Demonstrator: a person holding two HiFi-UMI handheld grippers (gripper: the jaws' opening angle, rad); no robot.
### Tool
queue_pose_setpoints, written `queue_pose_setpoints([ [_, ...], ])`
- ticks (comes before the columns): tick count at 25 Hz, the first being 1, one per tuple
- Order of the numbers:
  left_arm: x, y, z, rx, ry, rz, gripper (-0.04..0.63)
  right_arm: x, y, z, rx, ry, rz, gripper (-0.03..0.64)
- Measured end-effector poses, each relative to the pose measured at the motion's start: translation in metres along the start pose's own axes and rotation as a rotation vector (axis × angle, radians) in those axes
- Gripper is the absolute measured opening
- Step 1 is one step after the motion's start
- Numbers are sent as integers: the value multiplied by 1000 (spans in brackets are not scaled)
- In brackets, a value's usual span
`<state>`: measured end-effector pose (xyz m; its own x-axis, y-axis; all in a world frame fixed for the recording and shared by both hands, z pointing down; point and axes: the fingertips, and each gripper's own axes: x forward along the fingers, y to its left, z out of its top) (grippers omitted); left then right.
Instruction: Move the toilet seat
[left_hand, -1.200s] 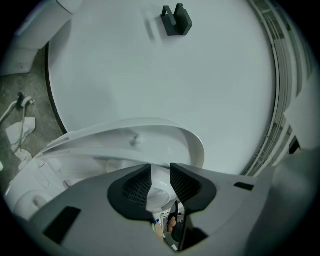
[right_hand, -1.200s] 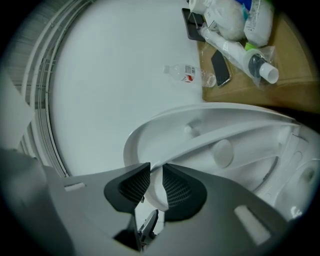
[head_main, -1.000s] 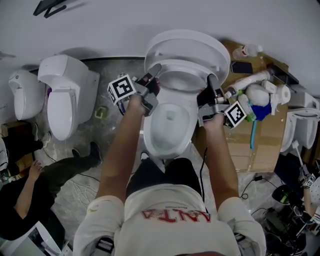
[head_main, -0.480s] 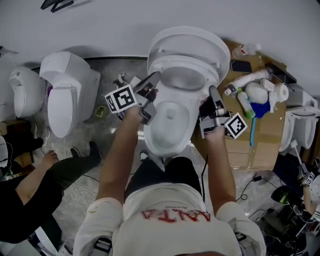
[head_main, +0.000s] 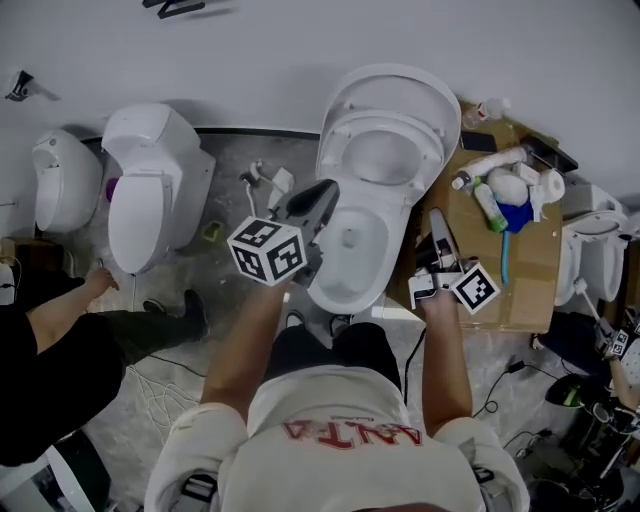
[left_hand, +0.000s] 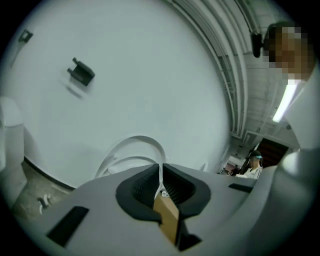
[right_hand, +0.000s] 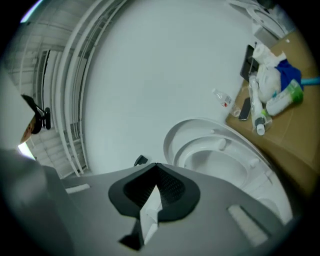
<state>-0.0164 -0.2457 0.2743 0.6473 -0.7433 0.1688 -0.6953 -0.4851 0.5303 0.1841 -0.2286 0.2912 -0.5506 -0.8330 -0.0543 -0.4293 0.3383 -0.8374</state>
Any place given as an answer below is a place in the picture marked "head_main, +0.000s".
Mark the white square-tank toilet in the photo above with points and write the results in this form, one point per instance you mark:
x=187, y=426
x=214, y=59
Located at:
x=150, y=200

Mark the black wall paper holder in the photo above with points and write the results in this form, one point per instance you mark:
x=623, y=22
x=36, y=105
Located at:
x=20, y=85

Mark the white angled-neck cleaner bottle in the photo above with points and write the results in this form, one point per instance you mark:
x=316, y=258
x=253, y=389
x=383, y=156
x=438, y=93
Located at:
x=492, y=162

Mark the white shelf rack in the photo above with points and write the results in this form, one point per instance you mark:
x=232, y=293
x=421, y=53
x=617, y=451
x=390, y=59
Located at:
x=25, y=485

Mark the person's left shoe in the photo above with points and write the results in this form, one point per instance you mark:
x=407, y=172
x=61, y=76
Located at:
x=295, y=321

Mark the black wall shelf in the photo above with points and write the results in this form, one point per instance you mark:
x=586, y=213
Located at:
x=172, y=7

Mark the large brown cardboard box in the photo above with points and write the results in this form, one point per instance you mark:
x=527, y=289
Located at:
x=530, y=280

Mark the white toilet brush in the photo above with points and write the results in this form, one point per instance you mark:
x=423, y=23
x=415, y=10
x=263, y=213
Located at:
x=584, y=295

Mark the person's left forearm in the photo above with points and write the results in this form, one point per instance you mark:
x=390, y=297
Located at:
x=240, y=360

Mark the person's right forearm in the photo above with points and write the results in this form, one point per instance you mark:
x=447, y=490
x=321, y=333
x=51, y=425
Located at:
x=447, y=370

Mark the black smartphone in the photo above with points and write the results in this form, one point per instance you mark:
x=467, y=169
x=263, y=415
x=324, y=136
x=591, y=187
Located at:
x=478, y=141

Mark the person's black shorts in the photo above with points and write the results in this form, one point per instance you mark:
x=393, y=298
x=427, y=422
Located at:
x=340, y=350

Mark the black white curved panel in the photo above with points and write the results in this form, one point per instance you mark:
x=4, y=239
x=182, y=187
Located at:
x=80, y=475

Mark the black power adapter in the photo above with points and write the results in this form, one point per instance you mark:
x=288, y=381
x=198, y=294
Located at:
x=516, y=367

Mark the person's shoe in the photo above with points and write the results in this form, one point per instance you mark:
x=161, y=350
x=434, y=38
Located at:
x=295, y=321
x=342, y=326

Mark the person's right shoe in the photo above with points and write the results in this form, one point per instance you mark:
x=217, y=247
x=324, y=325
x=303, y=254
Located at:
x=342, y=326

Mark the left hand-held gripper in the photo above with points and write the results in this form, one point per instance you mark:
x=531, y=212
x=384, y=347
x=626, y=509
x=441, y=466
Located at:
x=265, y=250

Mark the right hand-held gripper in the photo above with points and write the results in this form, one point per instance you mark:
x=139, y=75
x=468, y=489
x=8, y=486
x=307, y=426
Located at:
x=440, y=277

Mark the white plastic bag bundle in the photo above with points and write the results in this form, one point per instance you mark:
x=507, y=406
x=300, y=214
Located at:
x=507, y=186

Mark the person's white printed t-shirt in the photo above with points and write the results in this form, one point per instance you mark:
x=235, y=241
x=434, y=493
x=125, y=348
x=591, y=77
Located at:
x=340, y=475

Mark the black equipment pile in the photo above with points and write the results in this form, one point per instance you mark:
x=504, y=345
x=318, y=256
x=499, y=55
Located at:
x=595, y=440

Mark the white toilet seat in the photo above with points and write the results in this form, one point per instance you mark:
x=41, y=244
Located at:
x=335, y=145

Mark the white rounded toilet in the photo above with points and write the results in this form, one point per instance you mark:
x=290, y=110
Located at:
x=70, y=185

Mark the blue cloth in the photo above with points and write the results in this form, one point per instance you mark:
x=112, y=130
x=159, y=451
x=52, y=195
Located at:
x=517, y=217

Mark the white toilet lid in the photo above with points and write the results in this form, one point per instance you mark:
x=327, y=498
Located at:
x=390, y=85

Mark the white paper sheet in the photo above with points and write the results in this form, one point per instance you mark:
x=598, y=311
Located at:
x=282, y=177

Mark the white toilet paper roll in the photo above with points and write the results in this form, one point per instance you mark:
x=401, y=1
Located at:
x=554, y=184

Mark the clear plastic water bottle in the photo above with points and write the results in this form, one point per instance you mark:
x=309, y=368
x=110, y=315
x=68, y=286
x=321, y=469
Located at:
x=485, y=112

